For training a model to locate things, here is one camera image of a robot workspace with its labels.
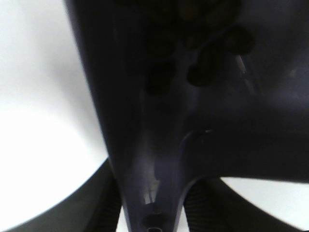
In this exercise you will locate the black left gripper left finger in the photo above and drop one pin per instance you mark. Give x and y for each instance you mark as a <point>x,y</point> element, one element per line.
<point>93,207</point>

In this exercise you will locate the purple plastic dustpan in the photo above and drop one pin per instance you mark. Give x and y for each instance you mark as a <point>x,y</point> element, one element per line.
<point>195,89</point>

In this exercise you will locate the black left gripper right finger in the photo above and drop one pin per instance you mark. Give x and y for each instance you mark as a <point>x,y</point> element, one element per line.
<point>212,206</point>

